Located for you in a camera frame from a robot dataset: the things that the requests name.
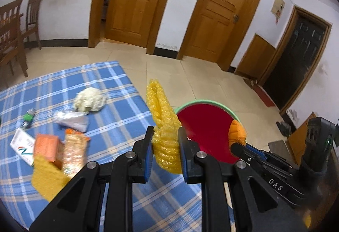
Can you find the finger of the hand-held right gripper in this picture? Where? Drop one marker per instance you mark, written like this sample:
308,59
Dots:
255,148
246,153

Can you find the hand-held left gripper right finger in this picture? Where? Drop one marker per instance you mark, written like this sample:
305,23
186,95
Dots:
185,171

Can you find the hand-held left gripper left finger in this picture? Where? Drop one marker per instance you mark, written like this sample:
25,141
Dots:
148,160

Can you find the orange bag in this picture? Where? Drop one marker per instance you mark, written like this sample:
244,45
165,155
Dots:
237,132

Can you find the yellow bubble wrap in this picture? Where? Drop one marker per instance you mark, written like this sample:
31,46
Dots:
164,126

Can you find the red bucket with green rim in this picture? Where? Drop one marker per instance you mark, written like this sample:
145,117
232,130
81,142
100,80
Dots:
209,131

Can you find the small green wrapper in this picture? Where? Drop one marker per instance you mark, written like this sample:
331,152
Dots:
27,116

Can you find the dark slippers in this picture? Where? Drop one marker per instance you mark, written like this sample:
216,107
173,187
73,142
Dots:
284,128

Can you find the brown wooden board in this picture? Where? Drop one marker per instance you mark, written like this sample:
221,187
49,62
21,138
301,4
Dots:
299,139

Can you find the blue plaid tablecloth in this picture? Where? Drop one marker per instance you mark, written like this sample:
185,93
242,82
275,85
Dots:
114,126

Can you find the red doormat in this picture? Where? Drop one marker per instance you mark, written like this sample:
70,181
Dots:
264,96

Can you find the orange snack packet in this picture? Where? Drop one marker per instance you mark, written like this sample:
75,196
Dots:
75,152

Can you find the crumpled white paper ball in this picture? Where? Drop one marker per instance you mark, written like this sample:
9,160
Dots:
88,100

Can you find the silver foil packet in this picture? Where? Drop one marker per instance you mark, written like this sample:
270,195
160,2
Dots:
71,119

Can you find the yellow textured sheet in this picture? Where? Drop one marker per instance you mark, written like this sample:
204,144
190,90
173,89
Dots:
47,176

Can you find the orange box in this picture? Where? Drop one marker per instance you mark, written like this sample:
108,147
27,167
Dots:
46,145

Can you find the white paper card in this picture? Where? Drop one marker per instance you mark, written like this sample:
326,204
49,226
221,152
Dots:
22,145

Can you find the metal door lock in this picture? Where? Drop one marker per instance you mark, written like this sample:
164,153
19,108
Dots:
235,18

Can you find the closed wooden door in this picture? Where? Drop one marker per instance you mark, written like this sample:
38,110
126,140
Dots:
212,22

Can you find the open wooden door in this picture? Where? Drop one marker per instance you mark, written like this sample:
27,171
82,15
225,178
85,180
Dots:
132,9

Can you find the small wooden chair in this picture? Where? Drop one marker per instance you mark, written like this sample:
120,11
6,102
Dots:
33,9

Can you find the large wooden chair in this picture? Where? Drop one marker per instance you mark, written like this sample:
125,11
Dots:
10,22

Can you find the low wooden wall panel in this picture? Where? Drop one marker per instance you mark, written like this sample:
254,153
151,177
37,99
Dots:
254,57

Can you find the dark door with wooden frame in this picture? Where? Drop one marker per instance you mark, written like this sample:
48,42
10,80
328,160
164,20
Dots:
296,62

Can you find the wooden door frame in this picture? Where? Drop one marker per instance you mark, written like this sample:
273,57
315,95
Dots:
94,9
238,41

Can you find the beige wall fuse box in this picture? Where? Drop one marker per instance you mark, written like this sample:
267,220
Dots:
277,5

